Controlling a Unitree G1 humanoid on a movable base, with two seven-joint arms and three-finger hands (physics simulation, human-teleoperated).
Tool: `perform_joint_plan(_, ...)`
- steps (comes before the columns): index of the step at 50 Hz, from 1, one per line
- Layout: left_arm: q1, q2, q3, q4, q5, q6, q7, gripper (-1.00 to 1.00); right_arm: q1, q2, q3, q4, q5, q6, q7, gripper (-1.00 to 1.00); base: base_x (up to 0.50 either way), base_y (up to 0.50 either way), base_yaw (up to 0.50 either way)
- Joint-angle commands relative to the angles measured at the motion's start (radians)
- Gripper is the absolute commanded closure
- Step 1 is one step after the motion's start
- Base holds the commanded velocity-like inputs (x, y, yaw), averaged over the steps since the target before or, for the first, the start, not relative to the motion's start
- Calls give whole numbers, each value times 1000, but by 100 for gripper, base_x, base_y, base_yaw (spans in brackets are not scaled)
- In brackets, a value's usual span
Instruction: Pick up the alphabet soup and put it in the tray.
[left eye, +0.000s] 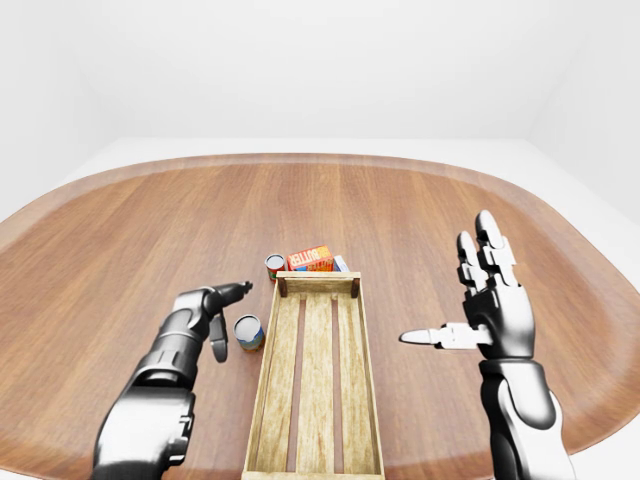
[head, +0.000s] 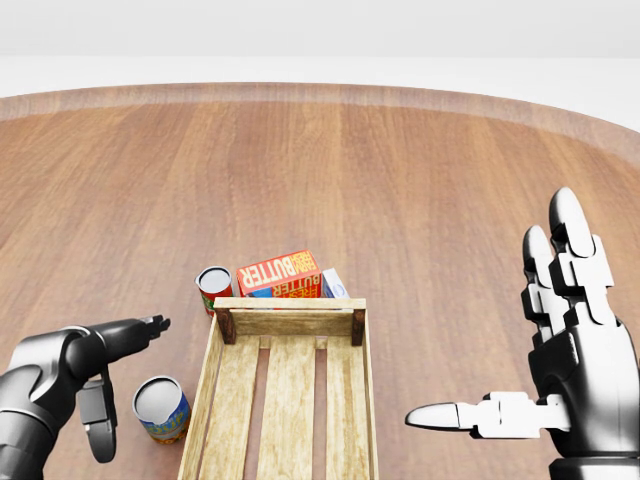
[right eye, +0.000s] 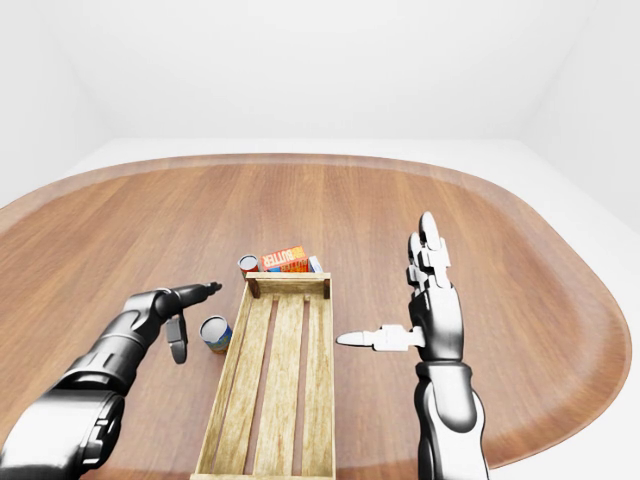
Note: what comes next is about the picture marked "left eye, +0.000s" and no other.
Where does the silver robot right hand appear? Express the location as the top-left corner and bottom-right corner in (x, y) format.
(398, 209), (537, 362)

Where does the silver robot left hand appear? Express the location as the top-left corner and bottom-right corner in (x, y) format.
(158, 280), (254, 364)

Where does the wooden slat tray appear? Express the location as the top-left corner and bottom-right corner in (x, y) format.
(242, 270), (387, 480)

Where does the tin with blue yellow label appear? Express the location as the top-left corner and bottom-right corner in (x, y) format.
(233, 314), (266, 354)

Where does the tin with red label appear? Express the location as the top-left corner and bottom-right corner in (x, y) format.
(264, 253), (287, 283)

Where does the orange butter box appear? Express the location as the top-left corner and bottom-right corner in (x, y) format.
(286, 244), (336, 273)

